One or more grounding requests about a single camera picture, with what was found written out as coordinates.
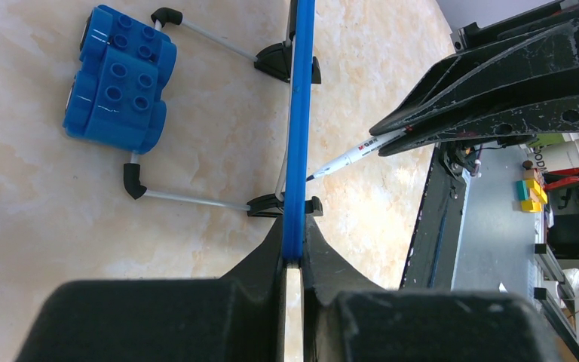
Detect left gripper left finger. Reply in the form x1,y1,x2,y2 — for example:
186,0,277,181
17,219,286,361

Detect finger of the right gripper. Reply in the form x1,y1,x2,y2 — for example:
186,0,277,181
370,10,579,135
378,94,579,157

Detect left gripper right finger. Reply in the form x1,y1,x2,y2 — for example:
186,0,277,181
302,217,561,361

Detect blue framed whiteboard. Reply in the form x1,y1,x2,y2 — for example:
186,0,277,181
123,0,324,362

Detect white whiteboard marker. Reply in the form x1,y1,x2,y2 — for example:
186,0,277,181
306,128,406,182

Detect blue toy block behind whiteboard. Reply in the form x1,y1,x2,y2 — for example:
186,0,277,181
63,5,177,155

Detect colourful toy blocks stack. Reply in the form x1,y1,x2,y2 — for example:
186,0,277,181
515,161,548,213

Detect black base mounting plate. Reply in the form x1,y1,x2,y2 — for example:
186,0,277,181
400,143,468,290

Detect red handled pliers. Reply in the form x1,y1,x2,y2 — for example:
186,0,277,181
543,168,579,192

